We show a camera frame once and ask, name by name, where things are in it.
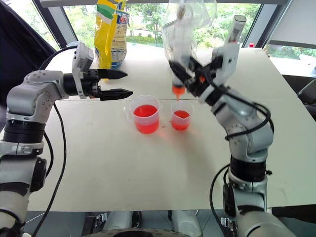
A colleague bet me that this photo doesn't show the dark cloth curtain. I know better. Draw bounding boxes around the dark cloth curtain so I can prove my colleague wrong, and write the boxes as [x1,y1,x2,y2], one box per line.
[0,0,58,111]

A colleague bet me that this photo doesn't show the syringe with orange tip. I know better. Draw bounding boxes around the syringe with orange tip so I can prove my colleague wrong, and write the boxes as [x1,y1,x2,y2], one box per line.
[170,21,196,102]

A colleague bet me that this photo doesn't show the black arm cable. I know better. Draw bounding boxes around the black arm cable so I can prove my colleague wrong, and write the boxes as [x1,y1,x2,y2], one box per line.
[31,45,80,237]
[209,80,275,237]

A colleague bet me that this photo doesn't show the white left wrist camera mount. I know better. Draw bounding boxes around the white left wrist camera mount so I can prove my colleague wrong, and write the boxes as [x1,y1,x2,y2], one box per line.
[71,41,95,100]

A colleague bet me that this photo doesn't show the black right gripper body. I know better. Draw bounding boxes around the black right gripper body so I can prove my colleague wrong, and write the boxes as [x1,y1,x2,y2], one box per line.
[185,54,222,98]

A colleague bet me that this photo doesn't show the yellow snack bag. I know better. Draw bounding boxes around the yellow snack bag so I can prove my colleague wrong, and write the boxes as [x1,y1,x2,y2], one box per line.
[94,0,129,81]

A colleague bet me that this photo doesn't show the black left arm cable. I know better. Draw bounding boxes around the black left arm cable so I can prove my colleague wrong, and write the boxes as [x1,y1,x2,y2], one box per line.
[31,45,80,237]

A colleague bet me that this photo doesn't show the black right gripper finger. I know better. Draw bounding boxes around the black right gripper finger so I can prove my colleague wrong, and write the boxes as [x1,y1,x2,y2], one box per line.
[168,60,193,85]
[189,58,205,73]

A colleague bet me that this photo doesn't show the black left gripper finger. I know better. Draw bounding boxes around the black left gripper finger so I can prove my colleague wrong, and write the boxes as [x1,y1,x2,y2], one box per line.
[97,69,128,80]
[100,88,134,101]

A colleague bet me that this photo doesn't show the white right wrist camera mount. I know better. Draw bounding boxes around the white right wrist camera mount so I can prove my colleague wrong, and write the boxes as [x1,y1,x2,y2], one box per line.
[197,43,240,104]

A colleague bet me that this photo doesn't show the grey upright tube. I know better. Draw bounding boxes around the grey upright tube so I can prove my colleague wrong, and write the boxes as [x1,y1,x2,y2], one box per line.
[226,14,247,45]

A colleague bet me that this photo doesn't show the dark window frame post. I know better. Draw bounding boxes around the dark window frame post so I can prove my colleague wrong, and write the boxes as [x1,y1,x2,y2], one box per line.
[33,0,79,50]
[242,0,293,49]

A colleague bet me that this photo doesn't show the dark office chair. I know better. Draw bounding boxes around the dark office chair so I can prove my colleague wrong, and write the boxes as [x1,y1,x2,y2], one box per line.
[297,78,316,122]

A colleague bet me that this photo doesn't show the small clear measuring cup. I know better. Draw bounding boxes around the small clear measuring cup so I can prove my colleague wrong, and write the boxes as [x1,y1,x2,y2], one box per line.
[170,101,195,132]

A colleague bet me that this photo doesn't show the dark rounded robot rim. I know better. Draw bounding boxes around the dark rounded robot rim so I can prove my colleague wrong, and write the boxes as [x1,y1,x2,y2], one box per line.
[93,228,179,237]

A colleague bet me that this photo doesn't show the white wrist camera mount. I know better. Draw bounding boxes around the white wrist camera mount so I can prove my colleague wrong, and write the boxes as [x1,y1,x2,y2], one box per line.
[71,41,95,100]
[197,43,240,104]

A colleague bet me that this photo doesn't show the large clear measuring cup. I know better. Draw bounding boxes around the large clear measuring cup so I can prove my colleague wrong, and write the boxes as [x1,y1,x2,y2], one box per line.
[123,94,164,135]

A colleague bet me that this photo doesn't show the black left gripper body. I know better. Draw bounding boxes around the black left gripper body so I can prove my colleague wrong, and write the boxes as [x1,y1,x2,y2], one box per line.
[82,70,102,99]

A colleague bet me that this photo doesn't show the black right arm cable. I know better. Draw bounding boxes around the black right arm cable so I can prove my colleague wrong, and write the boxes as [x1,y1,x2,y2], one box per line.
[209,80,275,237]

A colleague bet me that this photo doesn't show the clear plastic bag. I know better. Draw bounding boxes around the clear plastic bag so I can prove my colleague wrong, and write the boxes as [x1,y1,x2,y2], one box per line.
[161,0,218,73]

